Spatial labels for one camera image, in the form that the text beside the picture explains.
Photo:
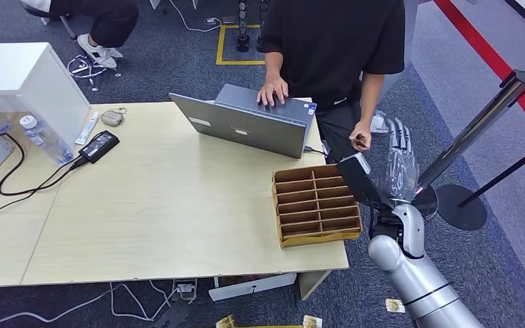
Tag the black stanchion post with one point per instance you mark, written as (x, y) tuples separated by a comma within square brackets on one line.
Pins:
[(459, 208)]

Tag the grey open laptop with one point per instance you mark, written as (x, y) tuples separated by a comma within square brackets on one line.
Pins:
[(249, 129)]

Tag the clear plastic water bottle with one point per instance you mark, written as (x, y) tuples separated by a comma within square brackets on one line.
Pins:
[(45, 140)]

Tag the red barrier belt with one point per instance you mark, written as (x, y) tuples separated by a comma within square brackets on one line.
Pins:
[(471, 36)]

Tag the black stand leg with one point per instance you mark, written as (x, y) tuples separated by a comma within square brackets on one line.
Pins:
[(261, 18), (242, 27)]

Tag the seated person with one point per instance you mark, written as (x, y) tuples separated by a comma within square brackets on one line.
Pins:
[(108, 22)]

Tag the black power adapter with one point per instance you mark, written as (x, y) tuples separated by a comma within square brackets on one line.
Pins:
[(98, 147)]

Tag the chrome stanchion post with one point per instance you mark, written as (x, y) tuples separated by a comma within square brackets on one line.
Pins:
[(464, 142)]

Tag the chrome base stool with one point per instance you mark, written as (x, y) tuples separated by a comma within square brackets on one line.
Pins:
[(83, 68)]

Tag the person's left forearm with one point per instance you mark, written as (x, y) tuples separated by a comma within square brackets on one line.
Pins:
[(372, 97)]

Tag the yellow floor tape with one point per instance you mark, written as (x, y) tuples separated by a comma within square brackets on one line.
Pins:
[(219, 45)]

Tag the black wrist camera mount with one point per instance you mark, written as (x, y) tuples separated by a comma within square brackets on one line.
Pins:
[(357, 179)]

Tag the wooden table leg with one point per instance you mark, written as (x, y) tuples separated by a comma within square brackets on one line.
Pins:
[(310, 283)]

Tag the black flat panel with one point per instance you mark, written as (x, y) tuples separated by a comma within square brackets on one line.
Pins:
[(169, 314)]

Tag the white power strip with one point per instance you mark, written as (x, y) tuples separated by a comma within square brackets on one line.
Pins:
[(184, 287)]

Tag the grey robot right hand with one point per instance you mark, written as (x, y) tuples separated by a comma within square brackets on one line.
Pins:
[(400, 174)]

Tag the white flat box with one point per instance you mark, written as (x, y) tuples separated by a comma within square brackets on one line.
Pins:
[(253, 287)]

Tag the person's right hand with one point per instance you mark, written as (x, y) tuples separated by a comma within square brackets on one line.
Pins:
[(272, 90)]

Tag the person's left hand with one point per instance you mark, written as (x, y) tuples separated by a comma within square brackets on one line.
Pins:
[(362, 133)]

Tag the person's right forearm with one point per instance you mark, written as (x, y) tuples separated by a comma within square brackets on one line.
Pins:
[(274, 65)]

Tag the yellow card on floor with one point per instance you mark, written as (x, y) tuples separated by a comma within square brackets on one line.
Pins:
[(394, 306), (312, 322), (226, 323)]

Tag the cardboard slotted card organizer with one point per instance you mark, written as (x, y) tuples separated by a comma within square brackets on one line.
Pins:
[(317, 203)]

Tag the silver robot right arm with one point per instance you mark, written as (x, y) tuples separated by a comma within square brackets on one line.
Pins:
[(416, 271)]

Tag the white cabinet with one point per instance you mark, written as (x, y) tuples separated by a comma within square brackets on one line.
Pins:
[(22, 77)]

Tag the white tube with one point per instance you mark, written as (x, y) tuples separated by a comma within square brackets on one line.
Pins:
[(87, 129)]

